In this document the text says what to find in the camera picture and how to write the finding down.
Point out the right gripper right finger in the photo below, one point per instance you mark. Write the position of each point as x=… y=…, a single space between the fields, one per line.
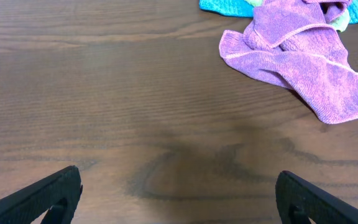
x=299 y=201

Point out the purple cloth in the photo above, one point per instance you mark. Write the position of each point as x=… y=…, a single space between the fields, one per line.
x=292 y=44

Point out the olive green cloth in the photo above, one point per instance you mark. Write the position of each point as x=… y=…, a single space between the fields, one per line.
x=340 y=20

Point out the blue cloth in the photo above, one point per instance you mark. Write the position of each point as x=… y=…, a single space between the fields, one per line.
x=241 y=8

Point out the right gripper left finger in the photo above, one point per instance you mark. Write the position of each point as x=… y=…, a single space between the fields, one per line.
x=56 y=197

